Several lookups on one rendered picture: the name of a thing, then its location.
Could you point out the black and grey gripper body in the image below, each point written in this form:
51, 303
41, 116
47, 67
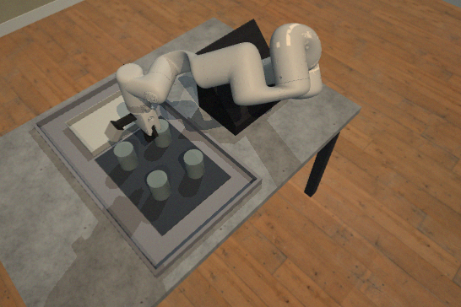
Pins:
147, 119

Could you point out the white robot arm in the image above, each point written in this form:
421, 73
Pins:
239, 65

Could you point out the clear glass jar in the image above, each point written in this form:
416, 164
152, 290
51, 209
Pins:
164, 139
126, 156
194, 164
159, 185

